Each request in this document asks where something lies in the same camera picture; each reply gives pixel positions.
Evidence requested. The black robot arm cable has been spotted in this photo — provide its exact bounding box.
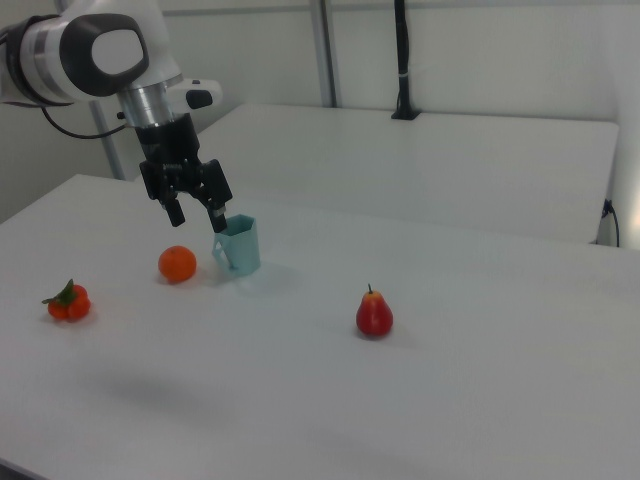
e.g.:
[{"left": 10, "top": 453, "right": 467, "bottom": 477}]
[{"left": 39, "top": 102, "right": 127, "bottom": 141}]

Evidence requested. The red bell pepper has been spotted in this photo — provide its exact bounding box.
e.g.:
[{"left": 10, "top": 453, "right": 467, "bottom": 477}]
[{"left": 41, "top": 278, "right": 93, "bottom": 322}]

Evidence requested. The black wall cable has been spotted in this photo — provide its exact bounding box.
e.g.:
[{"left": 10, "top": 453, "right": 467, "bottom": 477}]
[{"left": 601, "top": 198, "right": 621, "bottom": 248}]

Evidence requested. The orange fruit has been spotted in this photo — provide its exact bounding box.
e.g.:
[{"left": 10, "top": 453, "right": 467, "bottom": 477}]
[{"left": 157, "top": 244, "right": 198, "bottom": 285}]

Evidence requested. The teal hexagonal mug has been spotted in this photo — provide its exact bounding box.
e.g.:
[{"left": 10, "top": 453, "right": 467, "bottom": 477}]
[{"left": 211, "top": 213, "right": 262, "bottom": 276}]

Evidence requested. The black pole with base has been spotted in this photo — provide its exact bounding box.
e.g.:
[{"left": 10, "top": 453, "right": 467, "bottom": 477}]
[{"left": 390, "top": 0, "right": 422, "bottom": 121}]

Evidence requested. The red pear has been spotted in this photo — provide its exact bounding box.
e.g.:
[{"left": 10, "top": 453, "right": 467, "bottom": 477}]
[{"left": 355, "top": 282, "right": 395, "bottom": 337}]

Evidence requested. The slanted aluminium frame post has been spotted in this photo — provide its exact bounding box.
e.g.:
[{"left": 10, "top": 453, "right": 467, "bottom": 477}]
[{"left": 88, "top": 99, "right": 127, "bottom": 181}]

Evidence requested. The vertical aluminium frame post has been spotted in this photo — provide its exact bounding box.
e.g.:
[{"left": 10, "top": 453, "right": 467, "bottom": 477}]
[{"left": 308, "top": 0, "right": 341, "bottom": 108}]

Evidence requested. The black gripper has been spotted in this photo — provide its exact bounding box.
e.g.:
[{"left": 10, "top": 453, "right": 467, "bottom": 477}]
[{"left": 132, "top": 113, "right": 235, "bottom": 235}]

